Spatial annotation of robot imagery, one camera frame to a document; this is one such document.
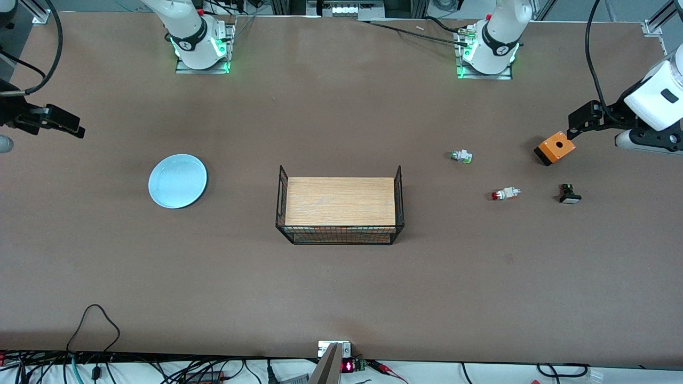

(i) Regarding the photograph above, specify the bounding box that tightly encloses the grey metal bar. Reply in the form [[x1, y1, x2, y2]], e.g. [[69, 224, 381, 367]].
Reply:
[[308, 342, 343, 384]]

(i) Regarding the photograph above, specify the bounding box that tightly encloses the light blue plate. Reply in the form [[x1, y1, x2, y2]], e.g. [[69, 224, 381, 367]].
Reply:
[[148, 154, 208, 210]]

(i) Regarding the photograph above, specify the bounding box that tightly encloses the orange button box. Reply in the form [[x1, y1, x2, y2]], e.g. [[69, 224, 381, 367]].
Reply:
[[534, 131, 577, 167]]

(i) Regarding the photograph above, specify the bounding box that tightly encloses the black wire shelf wooden top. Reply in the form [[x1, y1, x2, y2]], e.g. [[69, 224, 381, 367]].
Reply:
[[275, 165, 405, 246]]

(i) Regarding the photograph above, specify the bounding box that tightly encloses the aluminium frame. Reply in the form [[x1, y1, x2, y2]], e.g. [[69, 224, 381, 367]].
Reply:
[[306, 0, 386, 18]]

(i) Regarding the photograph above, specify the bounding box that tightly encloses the aluminium extrusion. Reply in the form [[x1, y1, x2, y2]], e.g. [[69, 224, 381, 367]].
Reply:
[[642, 0, 683, 38], [31, 0, 52, 25]]

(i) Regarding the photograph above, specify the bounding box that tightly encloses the black power adapter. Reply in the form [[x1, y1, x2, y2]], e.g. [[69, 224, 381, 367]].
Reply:
[[183, 370, 226, 384]]

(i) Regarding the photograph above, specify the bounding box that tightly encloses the thin black looped cable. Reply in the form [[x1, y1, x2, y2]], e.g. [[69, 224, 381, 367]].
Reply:
[[66, 304, 121, 370]]

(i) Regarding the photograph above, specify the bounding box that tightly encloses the white bracket plate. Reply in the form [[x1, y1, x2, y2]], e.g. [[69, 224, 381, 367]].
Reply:
[[317, 340, 352, 358]]

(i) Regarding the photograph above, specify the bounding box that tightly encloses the red probe lead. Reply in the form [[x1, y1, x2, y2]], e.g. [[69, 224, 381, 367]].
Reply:
[[367, 360, 410, 384]]

